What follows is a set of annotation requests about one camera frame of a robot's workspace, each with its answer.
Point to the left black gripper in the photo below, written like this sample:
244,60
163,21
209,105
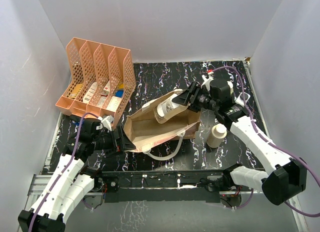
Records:
114,149

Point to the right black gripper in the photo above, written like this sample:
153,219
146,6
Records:
184,98

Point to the small clear bottle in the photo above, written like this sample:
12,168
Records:
167,109

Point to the brown canvas tote bag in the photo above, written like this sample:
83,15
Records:
146,133

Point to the green bottle with beige cap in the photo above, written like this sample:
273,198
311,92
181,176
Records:
230,84

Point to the white bottle with black cap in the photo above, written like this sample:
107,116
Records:
242,98

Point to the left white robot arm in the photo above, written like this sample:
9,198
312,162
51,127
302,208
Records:
72,178

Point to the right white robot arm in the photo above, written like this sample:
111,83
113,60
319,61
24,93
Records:
283,177

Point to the blue white small box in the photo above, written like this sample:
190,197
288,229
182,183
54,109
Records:
75,119

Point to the blue yellow item in organizer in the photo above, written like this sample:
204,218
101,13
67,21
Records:
120,91

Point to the white red box in organizer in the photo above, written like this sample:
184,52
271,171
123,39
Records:
106,89

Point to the pink plastic file organizer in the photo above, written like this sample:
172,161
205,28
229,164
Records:
90,62

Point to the yellow box in organizer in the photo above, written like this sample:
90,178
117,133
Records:
76,90

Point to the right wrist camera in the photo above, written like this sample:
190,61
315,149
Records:
207,79

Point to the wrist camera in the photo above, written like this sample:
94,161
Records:
107,121
207,79

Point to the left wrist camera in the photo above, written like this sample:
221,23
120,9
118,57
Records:
107,121

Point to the black front rail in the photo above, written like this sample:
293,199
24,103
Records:
173,185

